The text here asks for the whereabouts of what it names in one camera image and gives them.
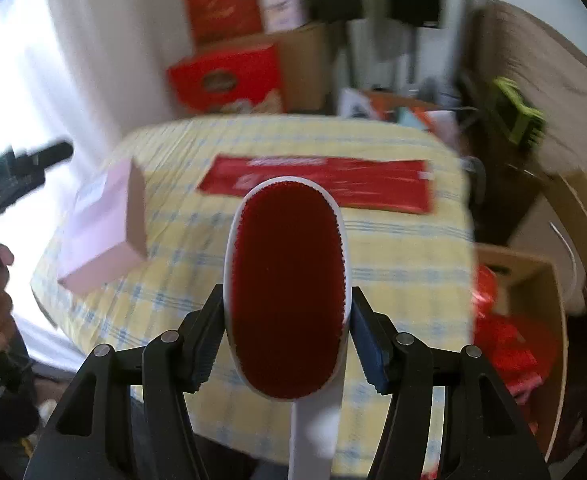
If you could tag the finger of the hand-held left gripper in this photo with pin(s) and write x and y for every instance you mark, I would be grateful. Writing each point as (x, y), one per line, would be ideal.
(43, 157)

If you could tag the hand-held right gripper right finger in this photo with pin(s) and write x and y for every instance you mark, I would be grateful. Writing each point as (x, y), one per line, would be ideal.
(368, 355)

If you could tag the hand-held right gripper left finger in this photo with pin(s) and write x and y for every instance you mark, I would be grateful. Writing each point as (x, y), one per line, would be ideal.
(206, 355)

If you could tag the red lint brush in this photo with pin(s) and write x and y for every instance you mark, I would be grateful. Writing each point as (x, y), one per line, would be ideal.
(286, 285)

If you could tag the pink box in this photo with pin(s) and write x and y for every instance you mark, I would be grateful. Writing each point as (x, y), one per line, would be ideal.
(98, 220)

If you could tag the white curtain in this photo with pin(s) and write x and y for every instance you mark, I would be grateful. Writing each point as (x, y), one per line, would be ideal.
(73, 60)

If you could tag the yellow checked tablecloth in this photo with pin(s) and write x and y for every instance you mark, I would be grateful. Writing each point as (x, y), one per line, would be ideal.
(188, 240)

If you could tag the long red envelope packet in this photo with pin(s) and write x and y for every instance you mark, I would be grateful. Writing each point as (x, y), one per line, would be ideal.
(373, 185)

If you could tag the red cookie gift box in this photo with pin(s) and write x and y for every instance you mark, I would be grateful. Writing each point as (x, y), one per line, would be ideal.
(223, 80)

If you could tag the red tea gift bag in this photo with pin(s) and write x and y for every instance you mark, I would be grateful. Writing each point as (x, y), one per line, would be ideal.
(218, 10)

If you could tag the cardboard box of snacks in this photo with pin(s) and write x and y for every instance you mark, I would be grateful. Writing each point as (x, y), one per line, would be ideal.
(583, 220)

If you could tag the large brown cardboard box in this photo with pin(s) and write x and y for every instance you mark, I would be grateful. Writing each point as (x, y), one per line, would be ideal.
(306, 70)

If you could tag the green portable power station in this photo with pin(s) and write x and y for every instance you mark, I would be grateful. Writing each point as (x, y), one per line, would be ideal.
(516, 115)

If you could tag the white tissue pack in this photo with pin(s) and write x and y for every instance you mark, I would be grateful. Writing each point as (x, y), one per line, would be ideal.
(281, 5)

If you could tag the large beige cushion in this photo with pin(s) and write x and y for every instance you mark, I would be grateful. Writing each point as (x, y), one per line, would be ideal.
(538, 75)

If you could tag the brown sofa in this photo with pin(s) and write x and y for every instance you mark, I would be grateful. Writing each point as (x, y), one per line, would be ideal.
(469, 30)

